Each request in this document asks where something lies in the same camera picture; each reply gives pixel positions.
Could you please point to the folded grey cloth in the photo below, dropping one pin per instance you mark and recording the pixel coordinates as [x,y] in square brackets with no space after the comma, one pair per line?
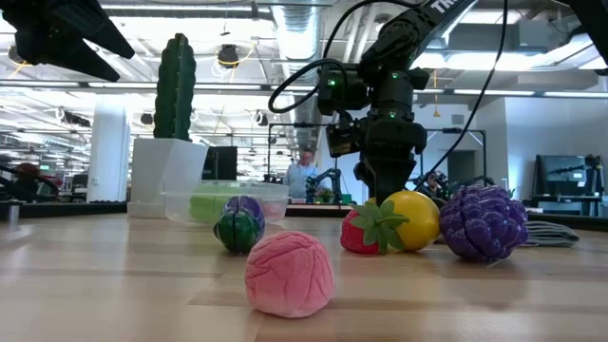
[551,233]

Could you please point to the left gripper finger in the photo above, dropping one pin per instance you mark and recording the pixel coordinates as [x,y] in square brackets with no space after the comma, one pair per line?
[71,21]
[52,52]

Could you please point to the grey door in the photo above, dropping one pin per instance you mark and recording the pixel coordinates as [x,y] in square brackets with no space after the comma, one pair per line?
[461,166]

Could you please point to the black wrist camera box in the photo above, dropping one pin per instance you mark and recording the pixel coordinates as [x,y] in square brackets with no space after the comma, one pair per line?
[344,140]

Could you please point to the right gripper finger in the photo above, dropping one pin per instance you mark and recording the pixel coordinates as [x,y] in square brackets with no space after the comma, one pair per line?
[389,178]

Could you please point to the green background robot rig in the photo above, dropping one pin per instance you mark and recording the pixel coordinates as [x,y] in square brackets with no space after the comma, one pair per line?
[325,195]

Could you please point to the black table border rail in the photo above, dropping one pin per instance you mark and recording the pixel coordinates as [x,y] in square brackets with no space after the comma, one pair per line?
[71,210]

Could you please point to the white building column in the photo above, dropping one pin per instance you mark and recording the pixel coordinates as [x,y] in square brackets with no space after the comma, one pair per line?
[109,147]

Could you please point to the black computer monitor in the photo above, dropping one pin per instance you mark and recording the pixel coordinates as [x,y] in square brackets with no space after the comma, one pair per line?
[223,164]

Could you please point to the pink fuzzy toy ball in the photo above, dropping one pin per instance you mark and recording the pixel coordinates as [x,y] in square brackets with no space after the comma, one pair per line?
[290,275]

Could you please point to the black monitor on desk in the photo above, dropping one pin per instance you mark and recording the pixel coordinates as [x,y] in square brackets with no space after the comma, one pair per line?
[560,173]

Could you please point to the black metal frame rig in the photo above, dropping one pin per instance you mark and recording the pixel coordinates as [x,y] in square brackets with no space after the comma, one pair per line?
[484,157]
[304,125]

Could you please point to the purple toy grape bunch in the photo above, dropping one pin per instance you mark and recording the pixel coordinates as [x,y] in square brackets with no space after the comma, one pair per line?
[482,223]

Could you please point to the clear plastic tupperware container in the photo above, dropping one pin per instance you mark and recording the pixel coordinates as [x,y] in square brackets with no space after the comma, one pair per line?
[176,211]

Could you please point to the red toy strawberry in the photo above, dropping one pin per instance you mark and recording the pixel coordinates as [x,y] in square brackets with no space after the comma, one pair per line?
[354,237]

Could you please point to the person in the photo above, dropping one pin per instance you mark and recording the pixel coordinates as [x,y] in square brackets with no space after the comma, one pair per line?
[299,178]

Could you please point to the purple toy eggplant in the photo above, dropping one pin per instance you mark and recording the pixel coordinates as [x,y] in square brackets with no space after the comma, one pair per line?
[237,228]

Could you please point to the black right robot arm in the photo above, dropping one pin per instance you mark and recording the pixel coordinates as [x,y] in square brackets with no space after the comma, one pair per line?
[404,38]

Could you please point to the silver ventilation duct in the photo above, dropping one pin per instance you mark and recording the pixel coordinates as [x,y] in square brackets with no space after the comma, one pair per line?
[297,43]

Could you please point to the green artificial cactus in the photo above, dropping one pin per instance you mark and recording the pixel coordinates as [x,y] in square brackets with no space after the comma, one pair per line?
[175,85]

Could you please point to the black ceiling-mounted device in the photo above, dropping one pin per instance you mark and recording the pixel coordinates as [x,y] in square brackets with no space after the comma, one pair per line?
[228,56]

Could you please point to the green toy lime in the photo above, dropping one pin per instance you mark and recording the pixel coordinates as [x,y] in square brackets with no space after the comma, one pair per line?
[204,206]

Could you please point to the small metal post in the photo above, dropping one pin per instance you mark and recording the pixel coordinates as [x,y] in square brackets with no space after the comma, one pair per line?
[13,214]

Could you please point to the white angular planter pot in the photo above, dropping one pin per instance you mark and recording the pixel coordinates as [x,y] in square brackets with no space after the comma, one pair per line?
[157,176]

